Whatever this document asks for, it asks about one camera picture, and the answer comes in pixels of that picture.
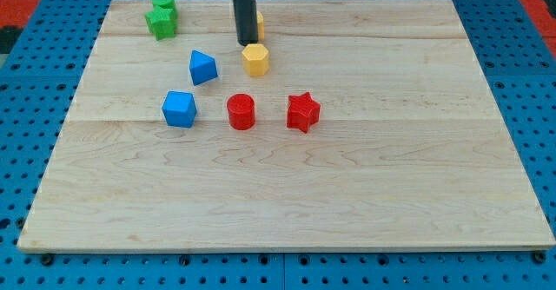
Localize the yellow heart block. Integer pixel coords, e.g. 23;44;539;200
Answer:
256;10;265;41

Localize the blue triangle block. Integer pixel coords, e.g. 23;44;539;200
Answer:
189;50;218;86

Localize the red star block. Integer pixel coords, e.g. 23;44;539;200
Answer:
287;92;321;134

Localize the red cylinder block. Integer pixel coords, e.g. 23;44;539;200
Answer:
227;94;255;130

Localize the blue cube block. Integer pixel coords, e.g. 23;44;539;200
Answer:
162;91;197;128

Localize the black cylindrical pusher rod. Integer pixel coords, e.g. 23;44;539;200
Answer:
232;0;259;46

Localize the light wooden board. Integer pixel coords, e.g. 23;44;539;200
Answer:
18;0;555;254

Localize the green star block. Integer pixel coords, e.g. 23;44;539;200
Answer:
145;6;177;41

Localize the yellow hexagon block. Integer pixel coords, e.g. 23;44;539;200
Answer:
242;43;269;76

